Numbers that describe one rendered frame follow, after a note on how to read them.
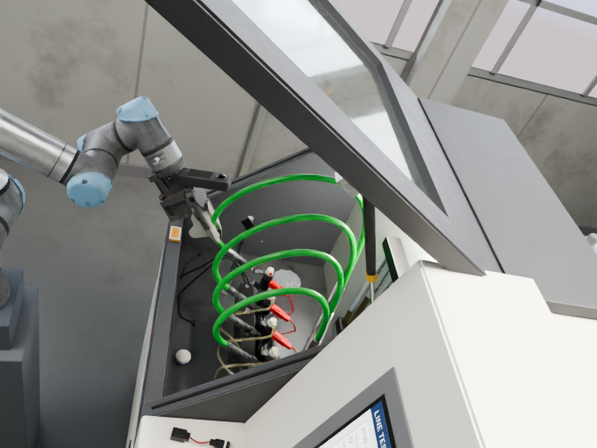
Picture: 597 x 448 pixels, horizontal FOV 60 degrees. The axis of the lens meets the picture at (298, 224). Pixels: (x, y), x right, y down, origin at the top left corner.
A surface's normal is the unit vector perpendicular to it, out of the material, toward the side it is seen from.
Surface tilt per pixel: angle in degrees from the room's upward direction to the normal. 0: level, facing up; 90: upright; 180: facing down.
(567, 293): 0
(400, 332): 76
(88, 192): 90
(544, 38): 90
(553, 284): 0
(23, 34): 90
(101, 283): 0
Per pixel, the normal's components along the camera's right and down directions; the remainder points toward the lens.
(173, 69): 0.18, 0.70
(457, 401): -0.85, -0.34
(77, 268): 0.31, -0.71
